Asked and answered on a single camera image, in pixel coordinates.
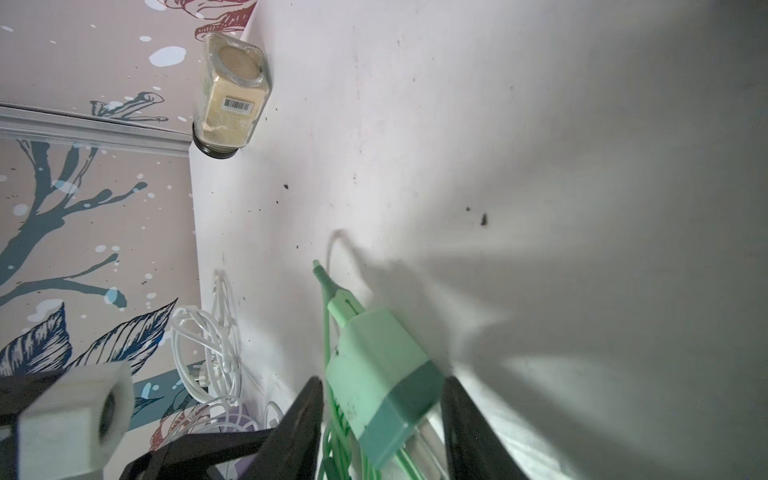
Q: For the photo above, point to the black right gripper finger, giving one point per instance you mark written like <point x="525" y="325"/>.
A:
<point x="290" y="451"/>
<point x="192" y="456"/>
<point x="473" y="450"/>

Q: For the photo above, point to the purple power strip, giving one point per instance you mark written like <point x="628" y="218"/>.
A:
<point x="241" y="426"/>

